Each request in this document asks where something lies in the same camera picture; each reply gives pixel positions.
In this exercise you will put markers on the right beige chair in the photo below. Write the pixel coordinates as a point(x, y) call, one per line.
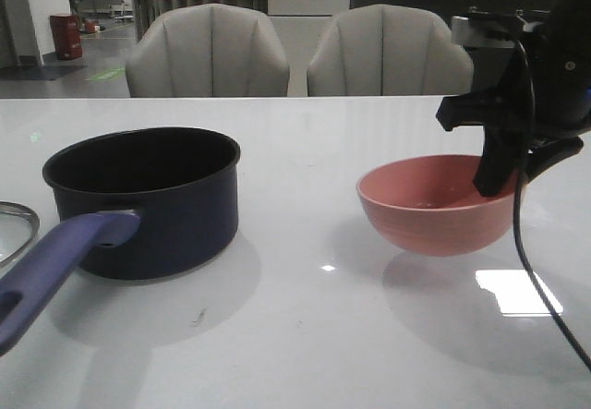
point(384, 50)

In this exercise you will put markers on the left beige chair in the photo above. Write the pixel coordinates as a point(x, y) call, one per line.
point(206, 51)

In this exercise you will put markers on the pink bowl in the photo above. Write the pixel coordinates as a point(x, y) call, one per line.
point(429, 205)

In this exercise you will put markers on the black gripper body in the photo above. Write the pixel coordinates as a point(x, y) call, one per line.
point(544, 90)

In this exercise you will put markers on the glass lid blue knob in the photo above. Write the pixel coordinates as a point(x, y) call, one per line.
point(19, 227)

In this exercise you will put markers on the dark blue saucepan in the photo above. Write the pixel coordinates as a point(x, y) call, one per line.
point(132, 205)

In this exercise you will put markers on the red trash bin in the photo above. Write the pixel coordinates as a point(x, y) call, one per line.
point(66, 37)

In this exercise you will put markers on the dark floor mat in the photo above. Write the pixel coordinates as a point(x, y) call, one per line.
point(34, 73)

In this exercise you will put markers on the beige chair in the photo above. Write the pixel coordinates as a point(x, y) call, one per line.
point(384, 50)
point(206, 51)

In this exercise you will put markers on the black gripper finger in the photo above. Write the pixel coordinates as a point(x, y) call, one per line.
point(503, 153)
point(540, 159)

